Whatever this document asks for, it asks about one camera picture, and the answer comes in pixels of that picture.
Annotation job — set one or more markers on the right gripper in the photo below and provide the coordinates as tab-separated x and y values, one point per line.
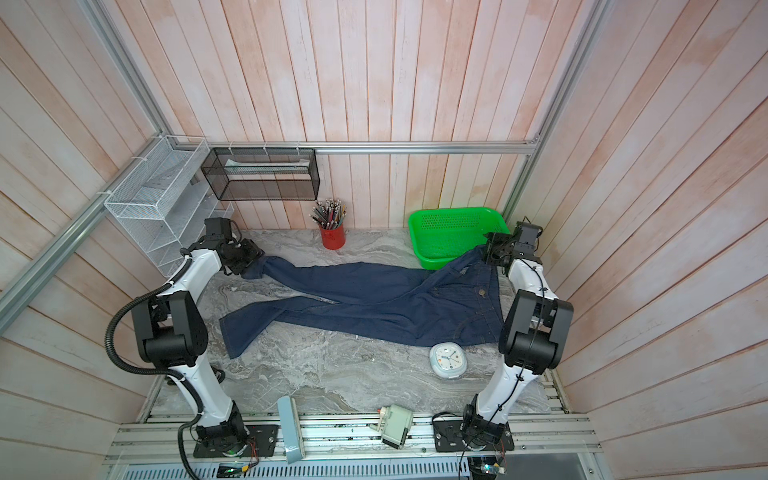
497	237

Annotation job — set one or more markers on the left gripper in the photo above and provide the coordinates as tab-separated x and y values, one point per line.
253	251

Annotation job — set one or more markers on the green plastic basket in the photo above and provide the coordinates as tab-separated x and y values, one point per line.
439	236

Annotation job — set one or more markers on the dark blue denim trousers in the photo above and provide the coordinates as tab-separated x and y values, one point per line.
459	302

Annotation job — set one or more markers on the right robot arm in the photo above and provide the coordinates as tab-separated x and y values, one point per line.
532	339

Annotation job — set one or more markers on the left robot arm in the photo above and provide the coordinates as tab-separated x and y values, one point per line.
171	333

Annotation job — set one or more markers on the red pencil cup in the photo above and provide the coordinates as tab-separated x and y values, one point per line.
333	239

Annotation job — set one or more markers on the coloured pencils bunch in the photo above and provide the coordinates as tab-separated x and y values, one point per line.
328	214

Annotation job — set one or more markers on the white alarm clock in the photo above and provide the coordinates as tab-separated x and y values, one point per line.
448	360

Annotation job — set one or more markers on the light blue flat block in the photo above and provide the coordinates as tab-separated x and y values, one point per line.
293	442

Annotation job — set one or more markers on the grey white small device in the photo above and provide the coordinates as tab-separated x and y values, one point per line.
394	425

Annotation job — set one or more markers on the black mesh wall basket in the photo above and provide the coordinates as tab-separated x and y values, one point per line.
262	174

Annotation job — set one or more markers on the white wire mesh shelf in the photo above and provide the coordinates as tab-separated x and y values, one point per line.
163	201

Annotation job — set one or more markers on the aluminium frame rail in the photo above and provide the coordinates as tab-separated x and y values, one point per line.
385	148

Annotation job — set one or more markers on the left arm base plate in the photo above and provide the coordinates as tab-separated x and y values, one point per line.
228	441

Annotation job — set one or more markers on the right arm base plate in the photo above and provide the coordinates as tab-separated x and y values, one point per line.
456	435

